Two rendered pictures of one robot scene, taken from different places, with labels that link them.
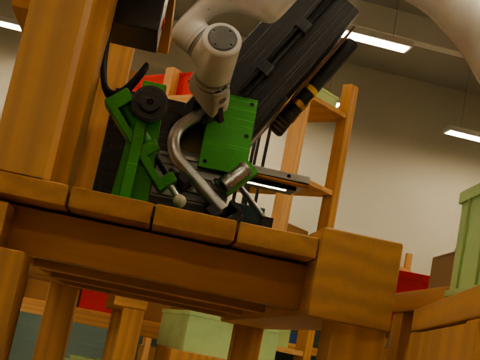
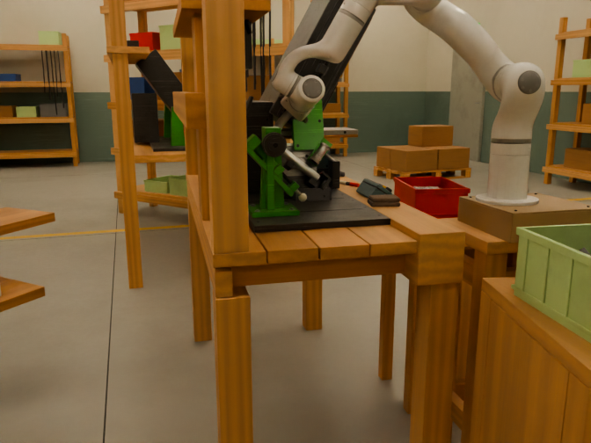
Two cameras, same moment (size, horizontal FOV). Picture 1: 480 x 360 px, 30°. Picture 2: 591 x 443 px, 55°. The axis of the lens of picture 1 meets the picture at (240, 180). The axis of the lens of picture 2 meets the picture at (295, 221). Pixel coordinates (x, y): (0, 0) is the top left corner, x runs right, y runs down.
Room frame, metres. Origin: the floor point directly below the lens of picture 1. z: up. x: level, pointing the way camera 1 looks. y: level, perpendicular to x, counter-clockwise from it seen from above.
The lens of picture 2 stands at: (0.06, 0.40, 1.28)
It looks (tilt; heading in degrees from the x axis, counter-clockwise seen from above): 13 degrees down; 351
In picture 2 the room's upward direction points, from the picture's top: straight up
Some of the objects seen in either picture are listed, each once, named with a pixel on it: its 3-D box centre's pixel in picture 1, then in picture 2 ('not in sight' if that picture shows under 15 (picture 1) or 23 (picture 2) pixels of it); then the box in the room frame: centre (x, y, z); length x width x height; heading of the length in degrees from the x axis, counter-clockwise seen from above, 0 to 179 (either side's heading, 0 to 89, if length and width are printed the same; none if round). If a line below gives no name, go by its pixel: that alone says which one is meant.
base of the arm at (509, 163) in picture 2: not in sight; (508, 171); (1.71, -0.53, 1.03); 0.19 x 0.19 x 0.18
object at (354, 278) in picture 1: (282, 294); (353, 206); (2.22, -0.16, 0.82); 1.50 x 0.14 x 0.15; 5
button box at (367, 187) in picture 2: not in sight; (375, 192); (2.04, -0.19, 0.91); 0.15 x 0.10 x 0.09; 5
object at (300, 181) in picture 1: (231, 171); (304, 133); (2.29, 0.03, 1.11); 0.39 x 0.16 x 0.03; 95
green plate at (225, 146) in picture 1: (227, 136); (305, 120); (2.13, 0.05, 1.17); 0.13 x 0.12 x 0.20; 5
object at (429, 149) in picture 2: not in sight; (422, 151); (8.16, -2.75, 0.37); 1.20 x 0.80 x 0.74; 106
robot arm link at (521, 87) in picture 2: not in sight; (517, 103); (1.68, -0.52, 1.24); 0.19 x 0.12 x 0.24; 169
